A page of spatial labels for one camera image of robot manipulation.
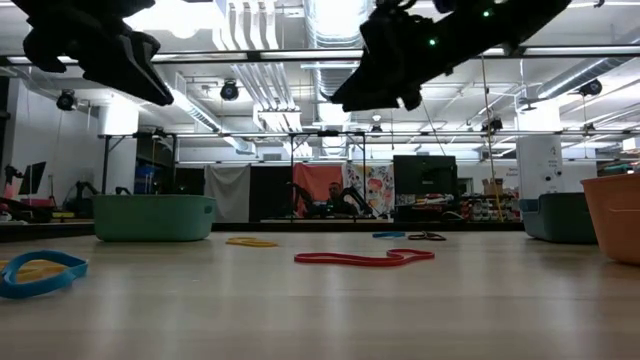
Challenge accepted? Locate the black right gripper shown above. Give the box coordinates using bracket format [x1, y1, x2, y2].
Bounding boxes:
[329, 0, 501, 113]

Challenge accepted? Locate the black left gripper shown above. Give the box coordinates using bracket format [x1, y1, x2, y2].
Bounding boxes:
[12, 0, 175, 107]

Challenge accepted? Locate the dark brown rubber band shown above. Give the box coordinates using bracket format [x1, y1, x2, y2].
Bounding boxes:
[407, 230, 448, 242]

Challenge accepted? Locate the red rubber band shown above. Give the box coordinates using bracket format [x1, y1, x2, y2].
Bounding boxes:
[293, 248, 436, 268]

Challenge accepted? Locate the yellow rubber band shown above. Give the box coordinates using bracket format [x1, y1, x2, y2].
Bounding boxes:
[0, 258, 69, 284]
[225, 236, 279, 249]

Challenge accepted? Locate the blue rubber band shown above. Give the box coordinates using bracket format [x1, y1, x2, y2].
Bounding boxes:
[0, 249, 89, 300]

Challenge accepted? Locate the black ceiling fixture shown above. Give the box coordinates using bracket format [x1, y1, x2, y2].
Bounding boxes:
[578, 78, 604, 98]
[55, 88, 79, 112]
[219, 78, 241, 103]

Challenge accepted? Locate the floral hanging cloth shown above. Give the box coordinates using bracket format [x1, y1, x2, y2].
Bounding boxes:
[342, 162, 396, 217]

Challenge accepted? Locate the large black monitor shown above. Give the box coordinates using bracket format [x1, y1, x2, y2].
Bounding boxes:
[392, 154, 459, 221]

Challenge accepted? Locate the orange hanging cloth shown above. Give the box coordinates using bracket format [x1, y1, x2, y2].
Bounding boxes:
[292, 162, 346, 219]

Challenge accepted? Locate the person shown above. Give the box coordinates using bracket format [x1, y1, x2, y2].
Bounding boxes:
[322, 181, 360, 219]

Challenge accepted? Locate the thin tan pole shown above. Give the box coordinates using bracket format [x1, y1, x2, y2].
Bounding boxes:
[479, 54, 504, 222]

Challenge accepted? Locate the black overhead crossbar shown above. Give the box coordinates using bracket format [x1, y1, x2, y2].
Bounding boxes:
[0, 45, 640, 66]

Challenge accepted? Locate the shelf of goods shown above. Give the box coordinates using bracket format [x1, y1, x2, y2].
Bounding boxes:
[394, 192, 521, 223]

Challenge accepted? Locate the small black monitor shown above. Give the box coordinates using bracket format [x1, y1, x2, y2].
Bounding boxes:
[17, 160, 48, 196]

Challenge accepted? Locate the green plastic basket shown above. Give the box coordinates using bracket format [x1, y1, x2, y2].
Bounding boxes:
[92, 193, 218, 243]

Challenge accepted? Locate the grey hanging cloth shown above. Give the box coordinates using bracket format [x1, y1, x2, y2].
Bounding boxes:
[203, 164, 251, 224]

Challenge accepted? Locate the dark teal plastic basket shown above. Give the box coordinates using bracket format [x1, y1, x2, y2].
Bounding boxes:
[518, 192, 599, 245]

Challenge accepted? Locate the orange plastic basket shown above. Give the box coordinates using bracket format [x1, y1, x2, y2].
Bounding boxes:
[580, 173, 640, 266]

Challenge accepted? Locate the silver ventilation duct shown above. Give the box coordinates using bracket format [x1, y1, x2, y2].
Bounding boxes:
[303, 0, 375, 101]

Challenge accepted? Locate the black aluminium table frame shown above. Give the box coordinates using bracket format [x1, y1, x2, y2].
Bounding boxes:
[0, 219, 526, 244]

